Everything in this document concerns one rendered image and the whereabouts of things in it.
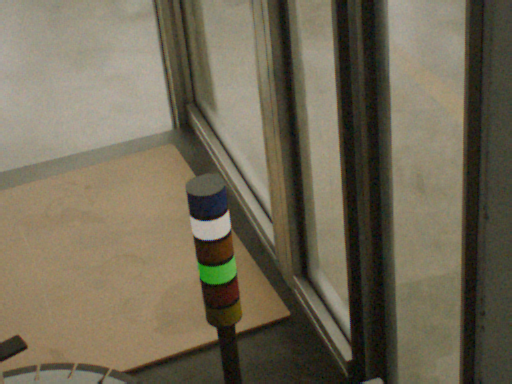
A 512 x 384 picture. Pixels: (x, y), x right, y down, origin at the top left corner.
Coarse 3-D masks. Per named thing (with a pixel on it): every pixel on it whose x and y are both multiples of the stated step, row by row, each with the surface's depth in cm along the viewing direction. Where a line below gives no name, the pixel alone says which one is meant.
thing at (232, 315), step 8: (232, 304) 122; (240, 304) 124; (208, 312) 123; (216, 312) 122; (224, 312) 122; (232, 312) 123; (240, 312) 124; (208, 320) 124; (216, 320) 123; (224, 320) 123; (232, 320) 123
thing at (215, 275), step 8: (232, 256) 120; (200, 264) 119; (208, 264) 119; (216, 264) 119; (224, 264) 119; (232, 264) 120; (200, 272) 120; (208, 272) 119; (216, 272) 119; (224, 272) 119; (232, 272) 120; (208, 280) 120; (216, 280) 120; (224, 280) 120
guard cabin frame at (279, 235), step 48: (336, 0) 112; (288, 48) 138; (336, 48) 116; (192, 96) 210; (288, 96) 142; (336, 96) 120; (288, 144) 147; (240, 192) 181; (288, 192) 151; (288, 240) 157; (336, 336) 147; (384, 336) 129
